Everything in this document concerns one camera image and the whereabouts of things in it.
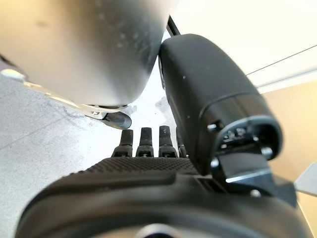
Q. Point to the dark robot foot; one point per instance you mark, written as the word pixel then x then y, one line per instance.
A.
pixel 121 120

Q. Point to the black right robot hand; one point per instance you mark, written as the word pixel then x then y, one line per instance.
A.
pixel 148 193

